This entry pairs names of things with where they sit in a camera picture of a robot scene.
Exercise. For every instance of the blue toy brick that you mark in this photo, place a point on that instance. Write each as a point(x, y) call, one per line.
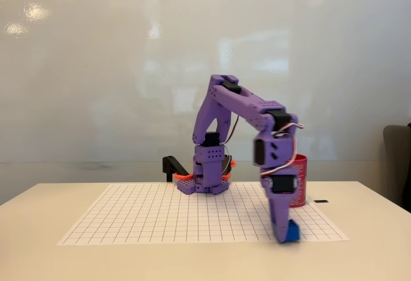
point(293, 232)

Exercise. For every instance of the purple robot arm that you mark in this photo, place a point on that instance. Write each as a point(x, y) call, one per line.
point(239, 101)

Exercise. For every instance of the red printed cup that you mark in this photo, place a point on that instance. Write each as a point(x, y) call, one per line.
point(300, 181)

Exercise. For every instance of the small black tape strip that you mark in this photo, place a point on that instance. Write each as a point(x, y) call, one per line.
point(321, 201)

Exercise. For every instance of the black clamp orange knob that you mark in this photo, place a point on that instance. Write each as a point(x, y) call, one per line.
point(228, 165)

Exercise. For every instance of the black clamp orange pad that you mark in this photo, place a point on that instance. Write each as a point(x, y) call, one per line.
point(170, 165)

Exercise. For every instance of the dark grey chair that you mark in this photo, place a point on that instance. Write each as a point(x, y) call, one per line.
point(398, 165)

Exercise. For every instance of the white grid paper mat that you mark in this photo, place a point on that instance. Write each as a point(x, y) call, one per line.
point(154, 217)

